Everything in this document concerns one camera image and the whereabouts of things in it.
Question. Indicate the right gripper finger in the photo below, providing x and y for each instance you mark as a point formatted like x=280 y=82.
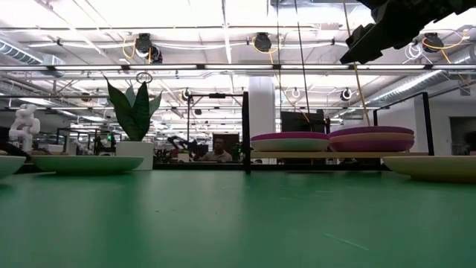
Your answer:
x=372 y=46
x=362 y=33

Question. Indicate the mint green plate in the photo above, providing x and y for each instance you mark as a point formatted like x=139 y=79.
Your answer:
x=290 y=146
x=11 y=165
x=87 y=164

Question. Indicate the black background robot arm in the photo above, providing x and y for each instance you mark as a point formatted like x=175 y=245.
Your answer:
x=177 y=141

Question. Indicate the black monitor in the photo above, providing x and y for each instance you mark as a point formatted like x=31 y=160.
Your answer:
x=301 y=121

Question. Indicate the white building column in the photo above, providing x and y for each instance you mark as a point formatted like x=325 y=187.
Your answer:
x=262 y=108

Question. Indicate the dark red ceiling reel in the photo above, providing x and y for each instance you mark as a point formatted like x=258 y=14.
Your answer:
x=156 y=55

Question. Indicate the green snake plant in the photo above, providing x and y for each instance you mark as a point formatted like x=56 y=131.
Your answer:
x=135 y=115

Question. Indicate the white plant pot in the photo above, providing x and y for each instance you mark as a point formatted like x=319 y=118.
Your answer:
x=135 y=149

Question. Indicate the silver ventilation duct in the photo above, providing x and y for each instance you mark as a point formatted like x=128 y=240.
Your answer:
x=420 y=83
x=18 y=54

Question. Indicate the black frame wooden shelf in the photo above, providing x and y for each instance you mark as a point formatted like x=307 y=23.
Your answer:
x=334 y=154

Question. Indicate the long ceiling light rail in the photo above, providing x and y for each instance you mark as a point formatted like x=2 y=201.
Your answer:
x=238 y=67

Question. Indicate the black background rig frame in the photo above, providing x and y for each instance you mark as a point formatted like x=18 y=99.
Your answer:
x=216 y=95

